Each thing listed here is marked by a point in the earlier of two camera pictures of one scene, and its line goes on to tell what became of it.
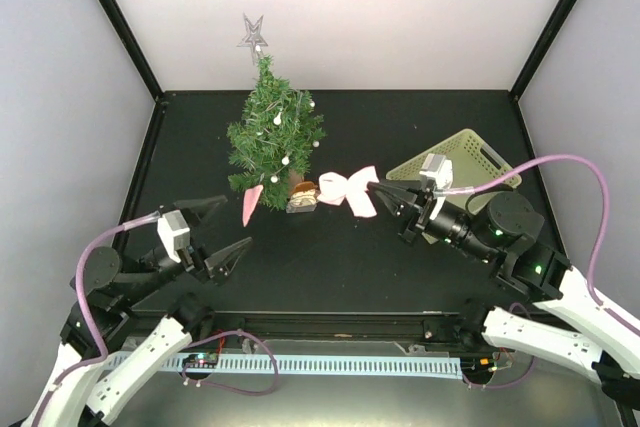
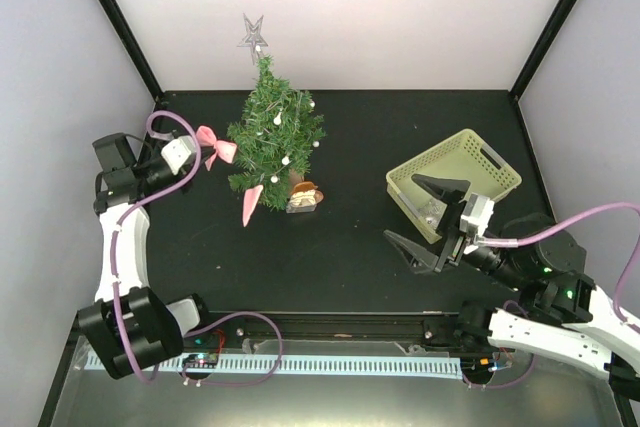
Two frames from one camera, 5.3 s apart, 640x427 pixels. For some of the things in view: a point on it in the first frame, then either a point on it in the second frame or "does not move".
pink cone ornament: (251, 196) does not move
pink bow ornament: (335, 189) to (225, 150)
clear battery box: (290, 209) does not move
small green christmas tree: (279, 126) does not move
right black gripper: (423, 201) to (422, 260)
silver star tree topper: (253, 37) does not move
